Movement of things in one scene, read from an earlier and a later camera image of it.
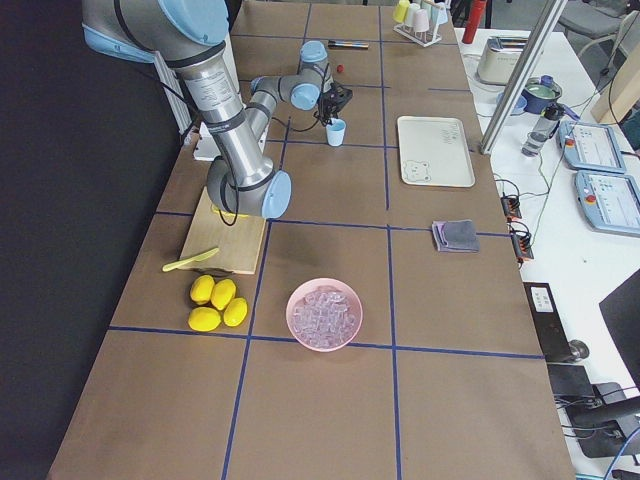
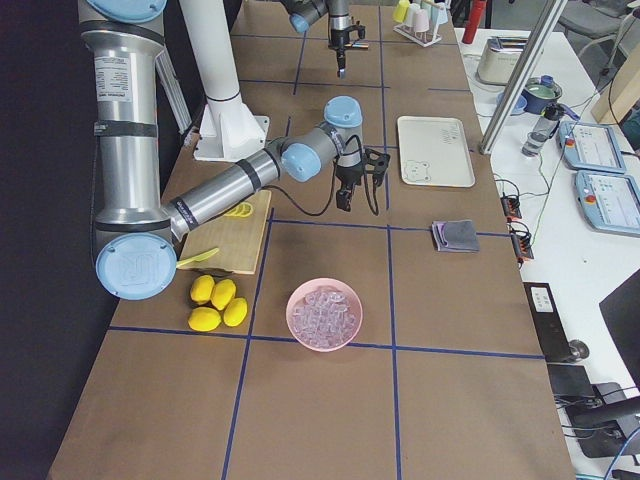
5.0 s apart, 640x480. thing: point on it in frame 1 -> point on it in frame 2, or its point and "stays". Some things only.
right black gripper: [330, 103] -> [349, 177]
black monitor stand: [597, 411] stays
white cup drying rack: [424, 39] stays
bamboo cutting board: [238, 244] stays
